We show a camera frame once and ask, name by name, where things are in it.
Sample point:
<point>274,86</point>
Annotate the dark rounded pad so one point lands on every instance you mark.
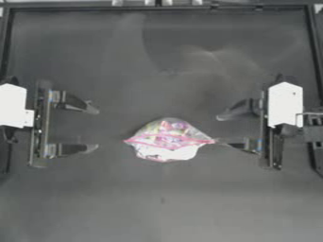
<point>318,160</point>

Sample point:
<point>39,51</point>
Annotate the clear bag with pink zip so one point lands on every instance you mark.
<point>168,141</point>

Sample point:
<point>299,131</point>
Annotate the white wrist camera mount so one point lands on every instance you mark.
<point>286,104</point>
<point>15,105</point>

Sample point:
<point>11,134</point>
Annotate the black table frame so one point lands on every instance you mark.
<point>84,7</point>

